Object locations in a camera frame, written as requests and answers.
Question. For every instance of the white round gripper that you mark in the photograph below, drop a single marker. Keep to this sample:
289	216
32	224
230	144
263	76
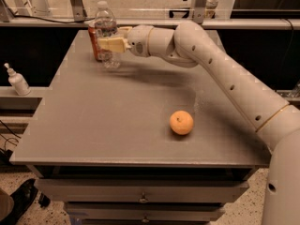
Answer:
139	40

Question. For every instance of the clear plastic water bottle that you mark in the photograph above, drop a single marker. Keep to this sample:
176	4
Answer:
105	26

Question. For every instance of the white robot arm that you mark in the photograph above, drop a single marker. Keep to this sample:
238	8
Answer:
273	118

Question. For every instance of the red coke can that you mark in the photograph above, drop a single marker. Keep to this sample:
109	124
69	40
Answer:
93	38

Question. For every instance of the white pump dispenser bottle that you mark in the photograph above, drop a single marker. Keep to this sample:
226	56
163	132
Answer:
17	81

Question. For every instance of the orange fruit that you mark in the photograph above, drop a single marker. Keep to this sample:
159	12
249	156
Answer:
181	122

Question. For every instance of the grey drawer cabinet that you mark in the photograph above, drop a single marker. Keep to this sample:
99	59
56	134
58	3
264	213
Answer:
95	123

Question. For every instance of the upper grey drawer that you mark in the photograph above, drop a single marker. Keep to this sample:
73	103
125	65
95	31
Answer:
141	191

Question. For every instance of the grey drawer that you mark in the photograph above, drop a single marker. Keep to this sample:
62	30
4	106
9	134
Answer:
141	191
143	211

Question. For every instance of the lower grey drawer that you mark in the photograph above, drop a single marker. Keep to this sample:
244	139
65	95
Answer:
143	211

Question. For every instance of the grey metal bracket left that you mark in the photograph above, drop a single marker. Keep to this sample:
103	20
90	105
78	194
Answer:
78	10

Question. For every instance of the grey metal bracket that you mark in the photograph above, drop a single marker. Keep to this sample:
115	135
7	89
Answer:
198	10
78	10

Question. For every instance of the grey metal bracket right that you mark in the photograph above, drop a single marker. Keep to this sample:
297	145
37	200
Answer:
198	10

